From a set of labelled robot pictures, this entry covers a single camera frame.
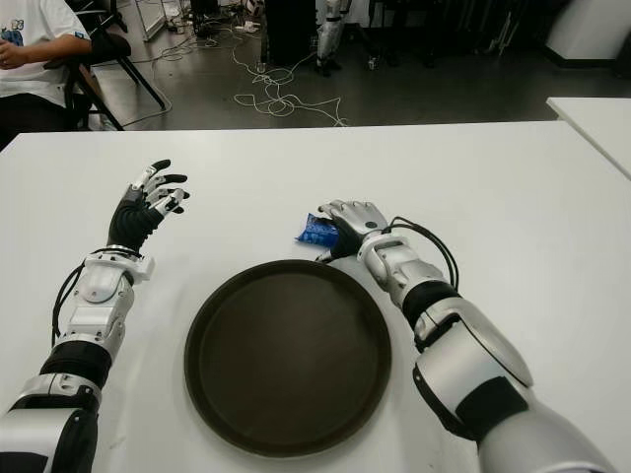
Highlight blue Oreo pack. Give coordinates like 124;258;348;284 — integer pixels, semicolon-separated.
294;212;339;246

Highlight black folding chair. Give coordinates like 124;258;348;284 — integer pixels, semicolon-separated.
43;0;169;132

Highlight white board panel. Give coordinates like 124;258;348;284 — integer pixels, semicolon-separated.
135;0;167;43

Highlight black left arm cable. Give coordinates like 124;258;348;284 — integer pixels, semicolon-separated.
51;260;89;346

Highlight white cable on floor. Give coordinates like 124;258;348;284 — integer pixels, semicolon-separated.
147;19;349;128

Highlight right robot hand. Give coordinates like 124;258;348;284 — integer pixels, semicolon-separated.
315;199;390;264

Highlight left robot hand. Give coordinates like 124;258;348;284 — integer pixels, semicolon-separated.
105;159;191;253

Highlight round dark brown tray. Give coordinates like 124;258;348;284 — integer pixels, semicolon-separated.
183;258;393;452

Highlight white cabinet with black base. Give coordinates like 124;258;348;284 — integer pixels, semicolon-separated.
544;0;631;68

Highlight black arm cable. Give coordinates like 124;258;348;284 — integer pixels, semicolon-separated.
51;260;89;346
386;216;460;297

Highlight person in white t-shirt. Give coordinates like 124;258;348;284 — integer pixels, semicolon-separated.
0;0;95;149

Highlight silver humanoid robot legs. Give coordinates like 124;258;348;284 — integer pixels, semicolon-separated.
315;0;354;78

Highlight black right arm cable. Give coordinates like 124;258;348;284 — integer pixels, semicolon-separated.
386;216;460;297

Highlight white side table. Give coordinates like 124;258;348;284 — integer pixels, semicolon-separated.
545;97;631;179

